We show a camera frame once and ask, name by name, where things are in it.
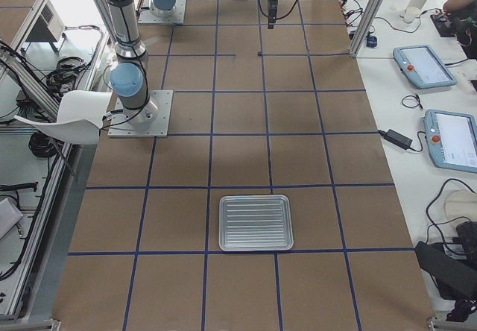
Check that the silver metal tray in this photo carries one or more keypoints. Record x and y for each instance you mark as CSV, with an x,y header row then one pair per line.
x,y
255,223

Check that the upper blue teach pendant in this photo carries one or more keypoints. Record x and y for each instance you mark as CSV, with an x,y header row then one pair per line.
x,y
422,67

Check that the blue teach pendant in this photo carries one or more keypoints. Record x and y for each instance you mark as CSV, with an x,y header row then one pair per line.
x,y
422,67
451,140

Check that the black power adapter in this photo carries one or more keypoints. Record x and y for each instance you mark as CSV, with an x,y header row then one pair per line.
x,y
396,138

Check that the brown paper table mat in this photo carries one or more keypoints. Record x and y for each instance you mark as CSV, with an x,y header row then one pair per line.
x,y
295,122

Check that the lower blue teach pendant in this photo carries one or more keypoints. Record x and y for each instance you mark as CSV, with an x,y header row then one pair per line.
x,y
451,140

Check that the aluminium frame post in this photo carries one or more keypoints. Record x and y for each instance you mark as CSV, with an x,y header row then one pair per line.
x,y
364,26

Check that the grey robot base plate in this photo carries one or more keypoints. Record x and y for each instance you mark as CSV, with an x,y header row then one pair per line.
x,y
152,120

